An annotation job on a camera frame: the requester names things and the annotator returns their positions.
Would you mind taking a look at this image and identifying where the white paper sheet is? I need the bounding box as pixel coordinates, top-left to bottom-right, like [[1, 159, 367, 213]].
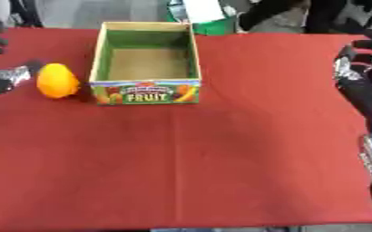
[[181, 0, 230, 24]]

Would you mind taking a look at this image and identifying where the person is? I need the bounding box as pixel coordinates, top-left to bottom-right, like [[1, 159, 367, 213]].
[[237, 0, 372, 34]]

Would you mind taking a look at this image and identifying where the orange toy mango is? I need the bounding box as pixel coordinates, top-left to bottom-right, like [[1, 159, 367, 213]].
[[34, 63, 83, 100]]

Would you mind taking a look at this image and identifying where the green bin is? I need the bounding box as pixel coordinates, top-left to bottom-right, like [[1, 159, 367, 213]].
[[165, 0, 240, 36]]

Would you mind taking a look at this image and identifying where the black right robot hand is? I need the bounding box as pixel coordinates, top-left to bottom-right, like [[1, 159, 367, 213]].
[[332, 29, 372, 134]]

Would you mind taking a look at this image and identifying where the cardboard box with green inside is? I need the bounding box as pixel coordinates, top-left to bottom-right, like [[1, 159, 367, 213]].
[[87, 21, 204, 106]]

